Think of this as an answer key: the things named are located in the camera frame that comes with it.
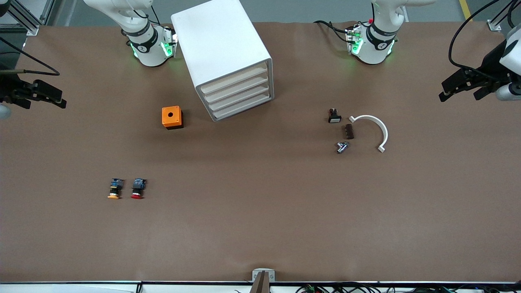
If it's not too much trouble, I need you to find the red push button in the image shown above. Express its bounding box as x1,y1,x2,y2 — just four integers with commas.
130,178,147,200

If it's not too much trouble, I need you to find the yellow push button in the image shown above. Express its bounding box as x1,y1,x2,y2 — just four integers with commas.
107,178,125,200

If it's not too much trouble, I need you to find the white curved plastic arc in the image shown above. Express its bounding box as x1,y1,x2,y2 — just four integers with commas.
349,115,389,153

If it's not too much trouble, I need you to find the brown table cover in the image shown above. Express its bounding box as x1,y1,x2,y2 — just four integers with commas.
0,20,521,283

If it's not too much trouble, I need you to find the aluminium frame profile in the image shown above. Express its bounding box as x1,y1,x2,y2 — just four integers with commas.
486,0,521,32
0,0,56,36

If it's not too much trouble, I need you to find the orange button enclosure box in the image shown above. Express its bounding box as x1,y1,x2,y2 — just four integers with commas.
162,106,184,130

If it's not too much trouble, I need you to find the black arm base cable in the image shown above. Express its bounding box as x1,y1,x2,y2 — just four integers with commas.
313,20,350,43

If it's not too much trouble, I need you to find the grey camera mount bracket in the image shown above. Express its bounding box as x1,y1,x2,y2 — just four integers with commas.
250,268,276,293

